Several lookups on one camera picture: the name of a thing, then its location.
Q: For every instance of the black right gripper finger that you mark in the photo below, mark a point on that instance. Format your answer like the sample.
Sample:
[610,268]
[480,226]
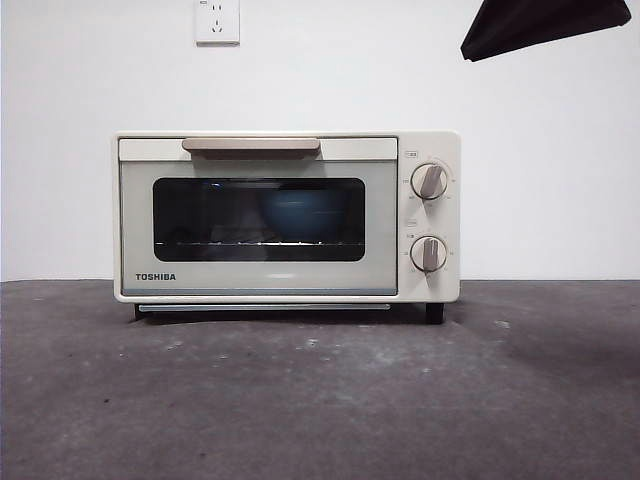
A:
[500,15]
[560,25]

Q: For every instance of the blue ribbed bowl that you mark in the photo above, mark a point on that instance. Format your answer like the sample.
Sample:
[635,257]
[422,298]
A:
[300,212]

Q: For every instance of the cream oven knob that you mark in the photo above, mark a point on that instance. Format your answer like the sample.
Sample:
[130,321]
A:
[429,181]
[428,254]

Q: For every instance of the cream Toshiba toaster oven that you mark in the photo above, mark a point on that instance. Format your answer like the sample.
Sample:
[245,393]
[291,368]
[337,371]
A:
[452,225]

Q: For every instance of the black oven foot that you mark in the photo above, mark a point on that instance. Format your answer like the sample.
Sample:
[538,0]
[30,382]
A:
[137,312]
[434,313]

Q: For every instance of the white wall socket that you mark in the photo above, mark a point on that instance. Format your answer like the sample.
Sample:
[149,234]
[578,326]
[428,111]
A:
[218,30]

